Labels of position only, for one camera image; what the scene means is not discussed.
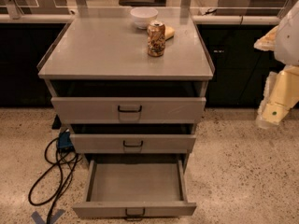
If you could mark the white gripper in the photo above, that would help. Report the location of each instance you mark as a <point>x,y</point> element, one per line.
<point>288,39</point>

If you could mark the orange soda can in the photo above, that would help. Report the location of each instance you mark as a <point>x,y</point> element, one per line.
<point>156,38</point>

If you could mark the grey metal drawer cabinet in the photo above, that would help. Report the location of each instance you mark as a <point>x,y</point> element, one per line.
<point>102,54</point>

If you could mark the grey bottom drawer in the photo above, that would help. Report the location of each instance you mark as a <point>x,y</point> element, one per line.
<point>135,187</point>

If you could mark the grey drawer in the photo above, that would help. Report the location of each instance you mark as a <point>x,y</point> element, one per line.
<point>133,143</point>
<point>93,110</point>
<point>135,187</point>

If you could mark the grey middle drawer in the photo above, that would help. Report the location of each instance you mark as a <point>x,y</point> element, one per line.
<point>133,143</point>

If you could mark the grey top drawer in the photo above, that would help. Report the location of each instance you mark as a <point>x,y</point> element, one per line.
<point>93,110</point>

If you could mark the yellow sponge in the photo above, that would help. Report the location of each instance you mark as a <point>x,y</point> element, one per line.
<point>169,32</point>

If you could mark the white bowl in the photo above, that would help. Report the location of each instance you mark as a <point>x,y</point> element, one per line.
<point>142,16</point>

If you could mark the blue power adapter box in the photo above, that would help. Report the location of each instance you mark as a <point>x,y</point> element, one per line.
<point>64,142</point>

